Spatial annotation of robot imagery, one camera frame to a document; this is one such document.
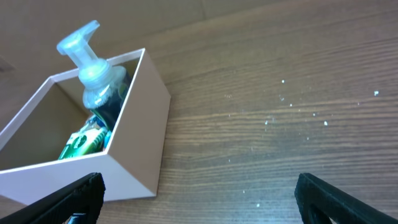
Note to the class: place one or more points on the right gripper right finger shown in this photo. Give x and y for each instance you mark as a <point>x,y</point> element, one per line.
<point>320,202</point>

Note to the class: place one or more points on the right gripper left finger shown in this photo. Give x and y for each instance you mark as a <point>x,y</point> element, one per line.
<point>78,202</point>

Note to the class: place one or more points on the green Dettol soap bar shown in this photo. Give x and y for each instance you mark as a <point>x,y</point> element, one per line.
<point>87,140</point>

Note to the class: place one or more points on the clear bottle with dark liquid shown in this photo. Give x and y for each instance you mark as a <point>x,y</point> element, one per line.
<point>106,86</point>

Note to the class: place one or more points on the white cardboard box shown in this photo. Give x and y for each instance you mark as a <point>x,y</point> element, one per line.
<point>130,164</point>

